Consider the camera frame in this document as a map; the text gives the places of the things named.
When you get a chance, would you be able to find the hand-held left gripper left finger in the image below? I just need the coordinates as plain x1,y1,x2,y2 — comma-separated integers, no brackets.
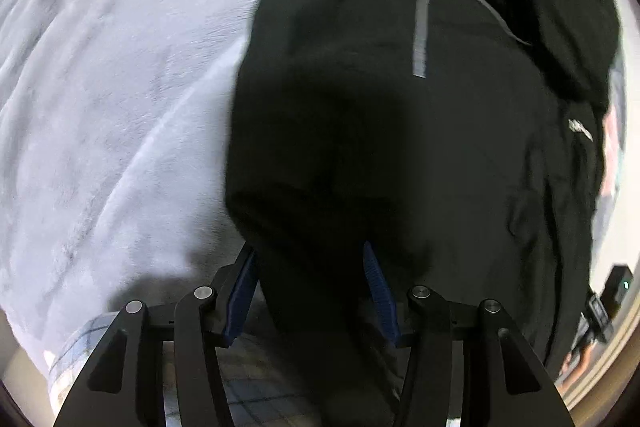
52,242,261,427

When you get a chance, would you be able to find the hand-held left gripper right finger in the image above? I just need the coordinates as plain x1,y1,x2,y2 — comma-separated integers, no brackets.
361,239,576,427

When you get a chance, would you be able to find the black hooded jacket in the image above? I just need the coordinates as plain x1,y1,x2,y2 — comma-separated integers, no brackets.
225,0,623,427

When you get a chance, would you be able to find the white bed sheet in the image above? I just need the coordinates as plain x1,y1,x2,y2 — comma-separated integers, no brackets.
595,187,632,293

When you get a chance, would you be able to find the wooden slatted headboard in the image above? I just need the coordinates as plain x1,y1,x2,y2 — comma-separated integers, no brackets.
570,297,640,415

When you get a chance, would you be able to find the checked bed sheet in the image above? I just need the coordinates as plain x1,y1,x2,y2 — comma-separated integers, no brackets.
47,307,401,427

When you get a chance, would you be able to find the grey floral blanket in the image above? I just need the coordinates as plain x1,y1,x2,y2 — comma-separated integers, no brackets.
0,0,630,358

